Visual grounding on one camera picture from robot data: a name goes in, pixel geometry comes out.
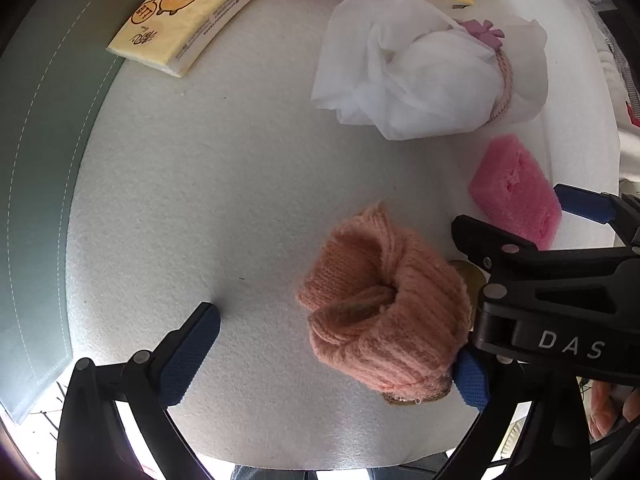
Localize person's jeans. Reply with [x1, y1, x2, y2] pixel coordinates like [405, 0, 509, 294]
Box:
[231, 464, 321, 480]

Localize white nonwoven bag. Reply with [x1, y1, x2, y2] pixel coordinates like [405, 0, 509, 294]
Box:
[311, 0, 549, 141]

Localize peach knitted sock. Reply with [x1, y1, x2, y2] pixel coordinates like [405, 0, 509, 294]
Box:
[296, 202, 473, 404]

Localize white cloth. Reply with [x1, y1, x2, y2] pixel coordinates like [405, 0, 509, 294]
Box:
[597, 7, 640, 136]

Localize pink cord with bow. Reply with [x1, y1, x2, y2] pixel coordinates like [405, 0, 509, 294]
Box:
[457, 19, 516, 123]

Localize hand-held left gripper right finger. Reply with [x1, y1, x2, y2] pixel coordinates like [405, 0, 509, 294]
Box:
[432, 349, 592, 480]

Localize person's right hand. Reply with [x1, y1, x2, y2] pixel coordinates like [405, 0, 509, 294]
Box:
[588, 380, 640, 441]

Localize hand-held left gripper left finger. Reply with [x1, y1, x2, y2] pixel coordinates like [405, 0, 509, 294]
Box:
[56, 302, 222, 480]

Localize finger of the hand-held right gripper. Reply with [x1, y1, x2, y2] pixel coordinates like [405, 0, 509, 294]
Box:
[451, 214, 640, 287]
[553, 183, 640, 257]

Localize pink sponge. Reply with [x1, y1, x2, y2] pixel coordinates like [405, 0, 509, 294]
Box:
[468, 135, 563, 251]

